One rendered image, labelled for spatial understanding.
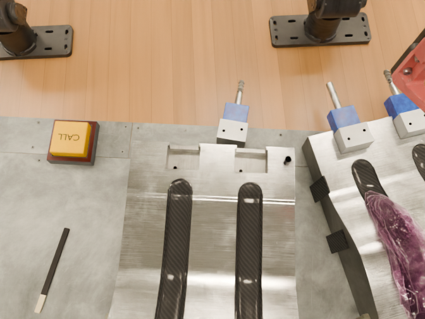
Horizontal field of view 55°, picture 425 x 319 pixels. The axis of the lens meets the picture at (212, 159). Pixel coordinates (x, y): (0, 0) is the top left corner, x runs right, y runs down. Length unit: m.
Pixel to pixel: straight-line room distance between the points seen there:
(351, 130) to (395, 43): 0.28
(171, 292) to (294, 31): 0.55
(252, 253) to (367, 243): 0.17
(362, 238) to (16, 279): 0.56
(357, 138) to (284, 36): 0.28
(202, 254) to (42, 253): 0.28
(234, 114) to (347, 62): 0.27
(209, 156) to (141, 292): 0.23
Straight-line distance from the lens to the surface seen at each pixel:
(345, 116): 0.73
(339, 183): 0.70
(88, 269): 0.73
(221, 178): 0.63
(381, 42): 0.92
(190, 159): 0.67
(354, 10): 0.78
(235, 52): 0.84
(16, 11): 0.81
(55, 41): 0.90
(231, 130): 0.70
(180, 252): 0.63
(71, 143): 0.75
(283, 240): 0.63
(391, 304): 0.67
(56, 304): 0.74
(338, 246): 0.70
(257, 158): 0.68
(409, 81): 0.40
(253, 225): 0.63
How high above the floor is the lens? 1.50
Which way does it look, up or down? 71 degrees down
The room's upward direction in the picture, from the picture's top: straight up
